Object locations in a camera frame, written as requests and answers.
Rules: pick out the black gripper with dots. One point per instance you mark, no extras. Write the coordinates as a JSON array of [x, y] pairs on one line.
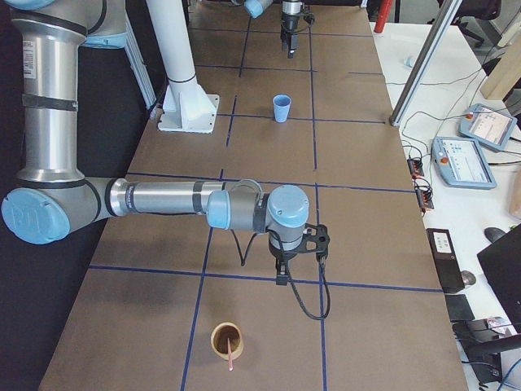
[[290, 22], [283, 256]]

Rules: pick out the blue ribbed plastic cup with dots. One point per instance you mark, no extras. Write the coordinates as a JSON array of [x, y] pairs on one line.
[[282, 106]]

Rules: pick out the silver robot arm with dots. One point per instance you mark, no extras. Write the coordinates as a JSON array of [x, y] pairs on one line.
[[291, 13], [109, 129]]

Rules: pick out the brown wooden cup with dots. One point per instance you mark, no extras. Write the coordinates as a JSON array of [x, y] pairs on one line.
[[218, 339]]

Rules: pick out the pink chopstick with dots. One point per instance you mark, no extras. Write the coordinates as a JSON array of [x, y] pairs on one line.
[[229, 354]]

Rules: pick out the red cylinder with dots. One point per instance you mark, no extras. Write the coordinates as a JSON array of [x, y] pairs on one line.
[[384, 12]]

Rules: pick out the black rectangular power box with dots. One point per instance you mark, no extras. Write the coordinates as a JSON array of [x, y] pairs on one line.
[[445, 260]]

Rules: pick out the near orange connector block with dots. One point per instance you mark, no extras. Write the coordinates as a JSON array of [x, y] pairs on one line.
[[424, 196]]

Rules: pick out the orange connector block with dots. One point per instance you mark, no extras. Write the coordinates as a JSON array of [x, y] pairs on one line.
[[415, 165], [424, 196]]

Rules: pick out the far orange connector block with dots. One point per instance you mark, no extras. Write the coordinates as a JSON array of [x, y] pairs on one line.
[[415, 165]]

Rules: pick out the near teach pendant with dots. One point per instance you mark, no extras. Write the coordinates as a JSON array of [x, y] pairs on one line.
[[461, 163]]

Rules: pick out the teach pendant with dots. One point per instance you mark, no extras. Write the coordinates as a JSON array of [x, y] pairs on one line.
[[461, 163], [492, 128]]

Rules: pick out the grey computer mouse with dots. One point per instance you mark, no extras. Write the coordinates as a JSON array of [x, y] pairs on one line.
[[493, 234]]

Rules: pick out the far teach pendant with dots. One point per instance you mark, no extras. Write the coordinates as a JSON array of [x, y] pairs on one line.
[[492, 128]]

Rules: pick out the black laptop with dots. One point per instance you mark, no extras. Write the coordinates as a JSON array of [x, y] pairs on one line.
[[500, 262]]

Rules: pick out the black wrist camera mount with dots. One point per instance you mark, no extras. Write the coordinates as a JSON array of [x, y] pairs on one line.
[[315, 240]]

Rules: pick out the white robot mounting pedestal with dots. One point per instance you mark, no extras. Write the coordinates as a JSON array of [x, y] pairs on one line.
[[186, 107]]

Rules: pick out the aluminium frame post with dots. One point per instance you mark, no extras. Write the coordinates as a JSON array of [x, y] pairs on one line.
[[438, 29]]

